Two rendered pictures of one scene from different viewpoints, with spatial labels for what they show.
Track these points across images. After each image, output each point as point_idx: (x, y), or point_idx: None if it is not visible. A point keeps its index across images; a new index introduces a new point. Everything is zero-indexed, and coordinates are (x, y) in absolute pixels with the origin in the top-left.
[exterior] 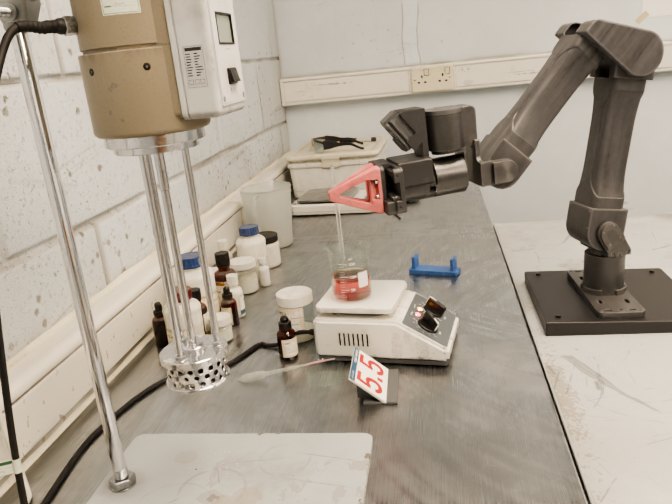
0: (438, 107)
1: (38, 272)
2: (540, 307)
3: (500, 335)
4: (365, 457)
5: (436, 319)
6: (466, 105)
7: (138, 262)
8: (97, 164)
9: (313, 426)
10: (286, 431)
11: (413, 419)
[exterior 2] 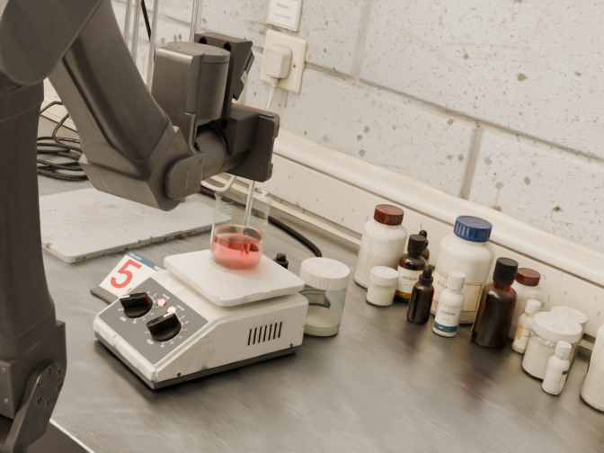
0: (217, 52)
1: (377, 111)
2: (61, 432)
3: (87, 404)
4: (48, 243)
5: (127, 298)
6: (167, 47)
7: (532, 226)
8: (519, 71)
9: None
10: (144, 252)
11: (57, 284)
